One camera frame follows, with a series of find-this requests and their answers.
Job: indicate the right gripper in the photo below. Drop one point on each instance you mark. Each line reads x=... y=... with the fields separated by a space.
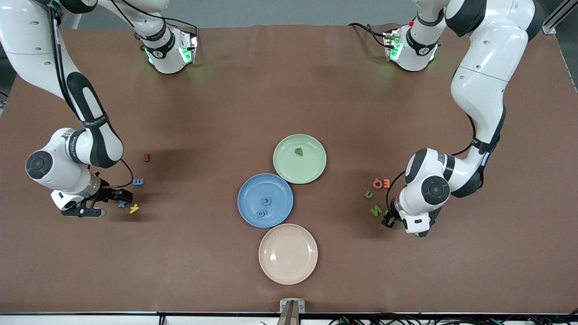
x=108 y=193

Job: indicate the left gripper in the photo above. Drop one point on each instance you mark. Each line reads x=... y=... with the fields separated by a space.
x=389 y=220

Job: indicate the green letter N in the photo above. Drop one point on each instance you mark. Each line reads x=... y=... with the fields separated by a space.
x=376 y=211

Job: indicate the blue letter E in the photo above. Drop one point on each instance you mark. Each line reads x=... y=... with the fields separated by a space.
x=138 y=182

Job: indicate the green letter u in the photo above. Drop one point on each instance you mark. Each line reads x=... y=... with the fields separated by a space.
x=369 y=196

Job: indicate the green letter q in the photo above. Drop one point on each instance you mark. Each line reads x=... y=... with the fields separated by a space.
x=300 y=151

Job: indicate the blue letter G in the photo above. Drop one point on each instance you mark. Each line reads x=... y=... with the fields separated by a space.
x=263 y=201

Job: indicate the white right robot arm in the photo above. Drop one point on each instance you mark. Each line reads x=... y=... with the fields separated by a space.
x=31 y=45

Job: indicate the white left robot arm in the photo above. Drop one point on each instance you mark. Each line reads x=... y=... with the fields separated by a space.
x=487 y=58

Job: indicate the yellow letter K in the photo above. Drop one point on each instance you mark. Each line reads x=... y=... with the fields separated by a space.
x=134 y=209

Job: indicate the pink letter Q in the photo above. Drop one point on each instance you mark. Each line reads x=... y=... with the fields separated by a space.
x=374 y=183

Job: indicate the green plate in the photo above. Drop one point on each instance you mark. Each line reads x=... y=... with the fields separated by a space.
x=311 y=169

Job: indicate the beige plate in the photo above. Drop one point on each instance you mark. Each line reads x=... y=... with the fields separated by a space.
x=288 y=254

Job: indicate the blue plate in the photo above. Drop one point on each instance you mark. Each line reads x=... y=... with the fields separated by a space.
x=253 y=189

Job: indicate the brown table cover sheet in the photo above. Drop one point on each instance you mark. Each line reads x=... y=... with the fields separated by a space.
x=289 y=90

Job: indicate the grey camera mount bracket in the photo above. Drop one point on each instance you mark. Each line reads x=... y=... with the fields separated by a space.
x=292 y=307

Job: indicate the white table frame rail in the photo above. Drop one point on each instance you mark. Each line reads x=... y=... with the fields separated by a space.
x=81 y=320

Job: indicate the aluminium frame post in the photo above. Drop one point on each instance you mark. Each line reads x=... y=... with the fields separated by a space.
x=548 y=28

